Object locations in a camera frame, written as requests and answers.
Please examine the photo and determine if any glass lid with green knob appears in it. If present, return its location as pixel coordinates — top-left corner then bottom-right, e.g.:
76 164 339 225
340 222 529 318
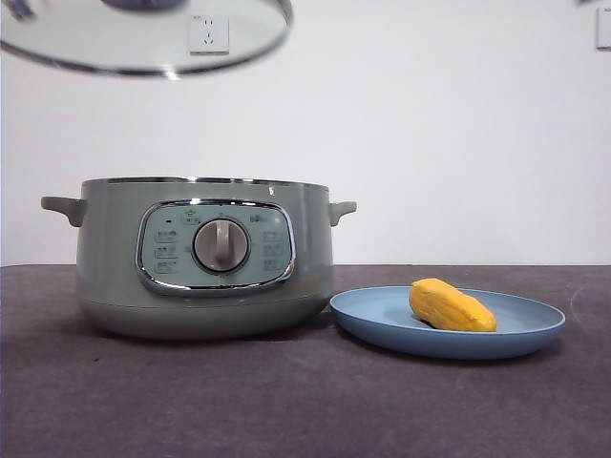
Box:
0 0 294 80

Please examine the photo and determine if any white wall power socket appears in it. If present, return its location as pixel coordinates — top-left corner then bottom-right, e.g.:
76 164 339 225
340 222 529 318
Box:
188 13 231 56

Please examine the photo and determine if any white wall switch plate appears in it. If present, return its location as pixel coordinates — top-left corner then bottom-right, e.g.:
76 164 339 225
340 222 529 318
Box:
594 7 611 52

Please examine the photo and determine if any pale green electric steamer pot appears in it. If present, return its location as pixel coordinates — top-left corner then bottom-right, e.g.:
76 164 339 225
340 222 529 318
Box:
39 176 359 342

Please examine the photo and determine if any blue round plate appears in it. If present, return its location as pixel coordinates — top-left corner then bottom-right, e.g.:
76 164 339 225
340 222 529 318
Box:
328 284 567 361

